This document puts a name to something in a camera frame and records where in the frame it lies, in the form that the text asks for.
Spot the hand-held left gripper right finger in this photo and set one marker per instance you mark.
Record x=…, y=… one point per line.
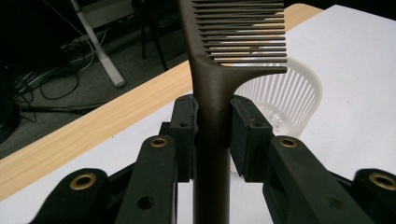
x=289, y=174

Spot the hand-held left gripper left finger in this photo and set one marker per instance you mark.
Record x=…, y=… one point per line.
x=155, y=174

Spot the white plastic basket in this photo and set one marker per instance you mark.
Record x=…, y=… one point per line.
x=289, y=102

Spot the black comb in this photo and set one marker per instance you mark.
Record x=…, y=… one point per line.
x=214, y=93

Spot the white table mat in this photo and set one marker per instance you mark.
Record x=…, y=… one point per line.
x=351, y=93

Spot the white desk leg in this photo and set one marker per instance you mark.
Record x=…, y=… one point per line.
x=99, y=46

